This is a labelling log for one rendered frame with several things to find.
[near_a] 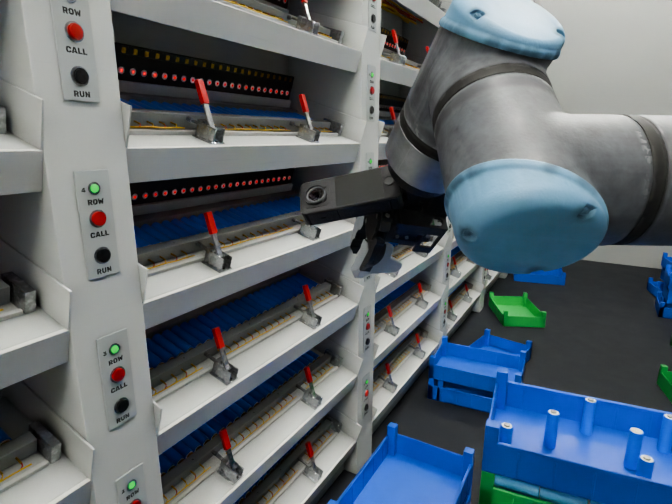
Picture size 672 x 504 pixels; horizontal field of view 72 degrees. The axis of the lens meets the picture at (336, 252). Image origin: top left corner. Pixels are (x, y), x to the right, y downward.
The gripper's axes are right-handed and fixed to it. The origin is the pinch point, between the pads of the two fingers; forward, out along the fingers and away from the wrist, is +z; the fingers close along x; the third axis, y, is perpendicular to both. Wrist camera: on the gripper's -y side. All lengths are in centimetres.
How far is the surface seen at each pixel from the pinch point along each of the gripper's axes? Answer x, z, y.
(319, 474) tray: -20, 66, 9
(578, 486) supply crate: -27.5, 10.7, 34.9
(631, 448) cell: -23, 10, 45
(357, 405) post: -3, 67, 20
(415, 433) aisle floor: -5, 90, 45
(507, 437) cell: -20.4, 14.5, 27.7
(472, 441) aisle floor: -9, 83, 61
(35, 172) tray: -0.3, -10.7, -36.5
